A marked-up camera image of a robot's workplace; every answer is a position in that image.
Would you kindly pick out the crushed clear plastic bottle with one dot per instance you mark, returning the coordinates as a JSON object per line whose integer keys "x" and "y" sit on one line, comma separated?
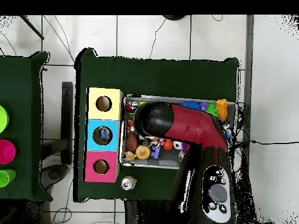
{"x": 103, "y": 134}

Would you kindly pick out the silver soda can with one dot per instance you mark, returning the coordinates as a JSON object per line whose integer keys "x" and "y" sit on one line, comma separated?
{"x": 128, "y": 182}

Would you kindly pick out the orange toy brick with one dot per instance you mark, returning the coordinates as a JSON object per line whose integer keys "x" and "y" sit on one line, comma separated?
{"x": 222, "y": 109}

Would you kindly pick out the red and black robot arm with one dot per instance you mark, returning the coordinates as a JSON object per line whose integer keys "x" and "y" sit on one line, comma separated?
{"x": 191, "y": 123}

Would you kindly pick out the wooden box with three holes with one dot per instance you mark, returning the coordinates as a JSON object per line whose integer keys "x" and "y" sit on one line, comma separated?
{"x": 105, "y": 115}

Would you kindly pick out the orange tiger plush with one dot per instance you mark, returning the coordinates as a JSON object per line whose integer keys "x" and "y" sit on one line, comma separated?
{"x": 130, "y": 123}

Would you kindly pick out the brown toy football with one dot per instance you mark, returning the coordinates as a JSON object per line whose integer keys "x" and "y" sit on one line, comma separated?
{"x": 132, "y": 142}

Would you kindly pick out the toy hamburger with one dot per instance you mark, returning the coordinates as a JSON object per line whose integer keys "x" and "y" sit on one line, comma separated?
{"x": 143, "y": 152}

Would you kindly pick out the small soccer ball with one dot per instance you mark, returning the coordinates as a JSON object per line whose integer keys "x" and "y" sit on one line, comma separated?
{"x": 177, "y": 145}

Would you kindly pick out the brown monkey plush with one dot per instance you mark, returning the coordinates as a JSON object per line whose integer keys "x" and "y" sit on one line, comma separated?
{"x": 129, "y": 155}

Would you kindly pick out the dark green tablecloth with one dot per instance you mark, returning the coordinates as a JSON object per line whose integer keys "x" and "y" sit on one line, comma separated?
{"x": 151, "y": 77}
{"x": 21, "y": 81}

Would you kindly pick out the dark grey oval base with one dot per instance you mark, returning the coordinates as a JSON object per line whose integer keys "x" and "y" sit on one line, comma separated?
{"x": 53, "y": 175}

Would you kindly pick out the black round base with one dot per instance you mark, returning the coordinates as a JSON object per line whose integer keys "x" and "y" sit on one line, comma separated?
{"x": 174, "y": 17}

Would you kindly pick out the pink plastic cup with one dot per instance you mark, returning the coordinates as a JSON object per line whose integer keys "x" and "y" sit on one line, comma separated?
{"x": 7, "y": 151}

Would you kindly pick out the bright green plastic cup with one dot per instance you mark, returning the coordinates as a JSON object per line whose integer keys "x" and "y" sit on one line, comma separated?
{"x": 7, "y": 177}
{"x": 3, "y": 119}

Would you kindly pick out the black slanted rod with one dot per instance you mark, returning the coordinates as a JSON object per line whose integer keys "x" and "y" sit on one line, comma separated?
{"x": 32, "y": 27}

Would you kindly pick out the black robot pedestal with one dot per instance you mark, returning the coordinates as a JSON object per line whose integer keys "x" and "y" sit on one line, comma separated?
{"x": 144, "y": 214}

